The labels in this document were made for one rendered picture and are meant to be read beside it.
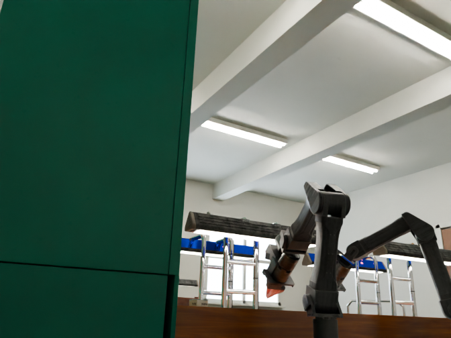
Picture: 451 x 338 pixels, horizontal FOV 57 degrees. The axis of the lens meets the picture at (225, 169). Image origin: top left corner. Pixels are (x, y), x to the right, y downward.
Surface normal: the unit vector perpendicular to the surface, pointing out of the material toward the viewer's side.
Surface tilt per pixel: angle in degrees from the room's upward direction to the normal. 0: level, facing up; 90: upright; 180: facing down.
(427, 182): 90
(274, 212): 90
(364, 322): 90
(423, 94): 90
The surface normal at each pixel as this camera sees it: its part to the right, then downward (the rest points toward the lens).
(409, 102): -0.86, -0.20
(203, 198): 0.51, -0.27
